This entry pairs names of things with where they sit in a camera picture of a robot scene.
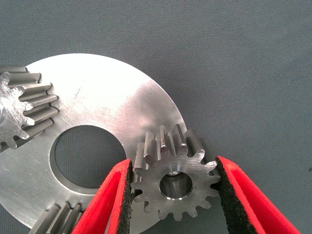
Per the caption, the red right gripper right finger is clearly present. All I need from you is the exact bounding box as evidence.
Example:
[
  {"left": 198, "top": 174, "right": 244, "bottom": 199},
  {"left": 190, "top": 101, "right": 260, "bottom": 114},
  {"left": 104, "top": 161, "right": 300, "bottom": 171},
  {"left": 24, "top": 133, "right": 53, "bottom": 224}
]
[{"left": 214, "top": 156, "right": 302, "bottom": 234}]

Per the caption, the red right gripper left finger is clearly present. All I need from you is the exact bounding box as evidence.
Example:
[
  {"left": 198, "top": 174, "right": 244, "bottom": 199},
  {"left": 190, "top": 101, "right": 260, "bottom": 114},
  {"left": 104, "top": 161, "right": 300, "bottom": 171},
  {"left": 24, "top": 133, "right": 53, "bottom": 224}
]
[{"left": 71, "top": 158, "right": 134, "bottom": 234}]

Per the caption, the dark steel planetary gear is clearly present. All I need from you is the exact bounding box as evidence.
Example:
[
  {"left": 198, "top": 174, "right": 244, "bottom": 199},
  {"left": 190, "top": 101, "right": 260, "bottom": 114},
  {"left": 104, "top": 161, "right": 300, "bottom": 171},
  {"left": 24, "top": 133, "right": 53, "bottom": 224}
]
[
  {"left": 28, "top": 201, "right": 85, "bottom": 234},
  {"left": 130, "top": 123, "right": 222, "bottom": 222}
]

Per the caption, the bright steel planetary gear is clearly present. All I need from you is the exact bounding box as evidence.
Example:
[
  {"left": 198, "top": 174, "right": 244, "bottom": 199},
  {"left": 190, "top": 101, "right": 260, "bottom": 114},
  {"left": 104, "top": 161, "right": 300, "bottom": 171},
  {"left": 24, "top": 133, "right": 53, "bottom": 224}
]
[{"left": 0, "top": 65, "right": 59, "bottom": 150}]

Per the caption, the round metal carrier plate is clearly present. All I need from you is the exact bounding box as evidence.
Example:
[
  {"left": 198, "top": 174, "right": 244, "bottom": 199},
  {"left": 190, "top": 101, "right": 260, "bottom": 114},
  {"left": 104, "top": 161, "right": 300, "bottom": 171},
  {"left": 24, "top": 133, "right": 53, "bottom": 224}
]
[{"left": 0, "top": 53, "right": 190, "bottom": 232}]

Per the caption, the dark grey table cloth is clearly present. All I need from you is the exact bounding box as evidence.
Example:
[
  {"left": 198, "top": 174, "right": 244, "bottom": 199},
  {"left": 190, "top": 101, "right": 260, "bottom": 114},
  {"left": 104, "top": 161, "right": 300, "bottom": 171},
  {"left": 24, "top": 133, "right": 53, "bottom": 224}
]
[{"left": 0, "top": 0, "right": 312, "bottom": 234}]

